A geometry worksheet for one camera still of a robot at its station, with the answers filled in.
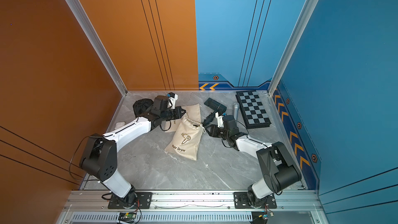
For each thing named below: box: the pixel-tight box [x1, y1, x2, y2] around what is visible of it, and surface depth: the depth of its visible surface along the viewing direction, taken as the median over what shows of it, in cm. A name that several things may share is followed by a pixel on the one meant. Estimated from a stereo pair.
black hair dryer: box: [202, 97, 227, 127], surface depth 105 cm
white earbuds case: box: [114, 121, 126, 131], surface depth 103 cm
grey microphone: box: [233, 102, 240, 121], surface depth 110 cm
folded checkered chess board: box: [235, 90, 272, 130], surface depth 107 cm
